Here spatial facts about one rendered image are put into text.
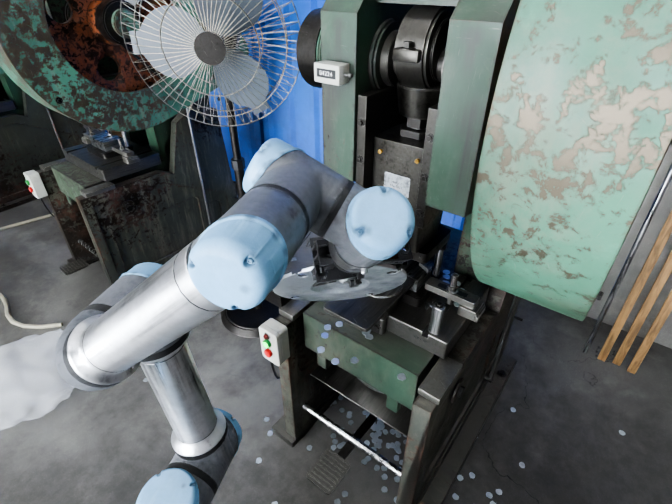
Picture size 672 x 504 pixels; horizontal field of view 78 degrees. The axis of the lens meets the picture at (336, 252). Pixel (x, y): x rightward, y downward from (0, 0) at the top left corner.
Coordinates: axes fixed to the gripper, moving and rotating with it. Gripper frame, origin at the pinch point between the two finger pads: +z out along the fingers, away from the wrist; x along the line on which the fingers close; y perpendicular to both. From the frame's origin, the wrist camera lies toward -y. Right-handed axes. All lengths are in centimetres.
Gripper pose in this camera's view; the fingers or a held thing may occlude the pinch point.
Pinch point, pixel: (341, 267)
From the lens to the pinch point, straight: 78.3
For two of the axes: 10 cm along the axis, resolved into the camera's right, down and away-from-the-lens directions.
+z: -1.8, 2.0, 9.6
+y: -9.7, 1.4, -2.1
